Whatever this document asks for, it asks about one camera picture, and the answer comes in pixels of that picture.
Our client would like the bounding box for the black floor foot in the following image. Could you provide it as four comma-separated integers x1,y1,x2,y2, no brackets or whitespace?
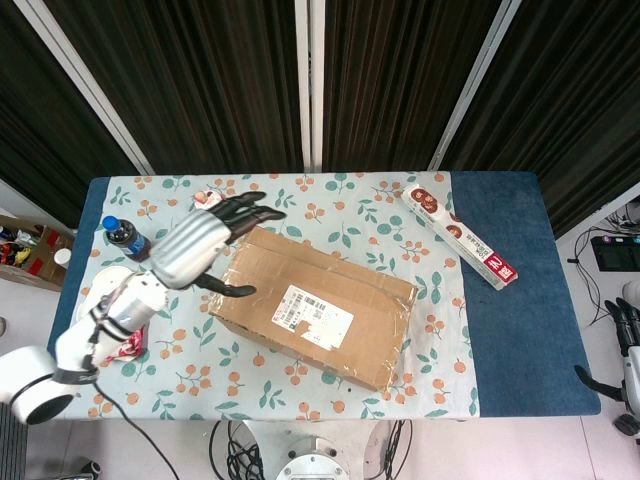
613,412,640,441

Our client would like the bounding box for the black flat floor device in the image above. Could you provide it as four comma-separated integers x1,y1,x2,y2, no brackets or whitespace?
590,233,640,274

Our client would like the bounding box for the brown cardboard shipping box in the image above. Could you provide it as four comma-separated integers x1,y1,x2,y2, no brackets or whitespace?
207,225,419,394

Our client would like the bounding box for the red snack bag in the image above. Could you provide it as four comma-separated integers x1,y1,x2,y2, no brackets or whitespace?
99,323,150,367

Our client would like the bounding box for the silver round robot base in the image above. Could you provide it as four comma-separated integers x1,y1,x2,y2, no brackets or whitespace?
274,433,351,480

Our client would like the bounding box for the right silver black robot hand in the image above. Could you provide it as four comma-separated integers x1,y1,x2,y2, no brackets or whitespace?
573,297,640,402

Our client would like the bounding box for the long cling film box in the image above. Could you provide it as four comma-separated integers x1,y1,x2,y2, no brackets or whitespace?
401,183,520,293

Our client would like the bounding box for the dark pleated screen panel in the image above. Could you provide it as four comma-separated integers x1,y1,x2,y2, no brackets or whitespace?
429,0,640,239
309,0,516,174
0,0,139,217
14,0,311,176

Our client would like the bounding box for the black ribbed panel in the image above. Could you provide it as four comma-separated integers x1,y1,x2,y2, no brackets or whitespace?
0,404,27,480

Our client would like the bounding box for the coiled black cable bundle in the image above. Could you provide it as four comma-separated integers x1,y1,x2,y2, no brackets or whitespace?
208,419,267,480

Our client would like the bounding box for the cola bottle with blue cap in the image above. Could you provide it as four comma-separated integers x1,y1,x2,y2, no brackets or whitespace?
101,215,153,264

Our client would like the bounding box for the pink cupcake toy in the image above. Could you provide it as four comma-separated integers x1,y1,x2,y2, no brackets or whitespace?
192,188,224,211

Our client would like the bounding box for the blue padded table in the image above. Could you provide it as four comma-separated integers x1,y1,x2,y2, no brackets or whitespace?
28,171,603,422

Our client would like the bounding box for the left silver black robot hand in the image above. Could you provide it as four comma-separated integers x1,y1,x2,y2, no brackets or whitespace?
148,190,288,298

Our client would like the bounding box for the open cardboard box with clutter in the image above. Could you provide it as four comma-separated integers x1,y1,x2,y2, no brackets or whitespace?
0,214,76,292

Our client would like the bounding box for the floral fruit print tablecloth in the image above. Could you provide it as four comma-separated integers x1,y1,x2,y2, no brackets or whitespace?
42,171,482,422

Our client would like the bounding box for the white plastic tray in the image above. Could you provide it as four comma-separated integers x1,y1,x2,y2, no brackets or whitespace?
77,265,139,322

